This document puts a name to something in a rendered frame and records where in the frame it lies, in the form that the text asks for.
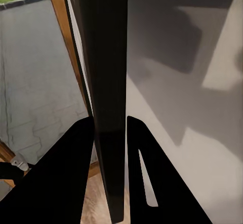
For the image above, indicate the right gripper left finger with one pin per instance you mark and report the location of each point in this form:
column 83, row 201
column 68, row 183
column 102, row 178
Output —
column 53, row 191

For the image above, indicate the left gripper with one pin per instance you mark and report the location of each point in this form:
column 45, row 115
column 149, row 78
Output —
column 12, row 172

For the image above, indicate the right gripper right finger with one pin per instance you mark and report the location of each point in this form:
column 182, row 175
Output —
column 176, row 203

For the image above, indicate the door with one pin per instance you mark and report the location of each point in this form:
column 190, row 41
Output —
column 41, row 93

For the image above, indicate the poster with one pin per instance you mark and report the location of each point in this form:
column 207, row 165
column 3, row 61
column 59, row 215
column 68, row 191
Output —
column 99, row 35

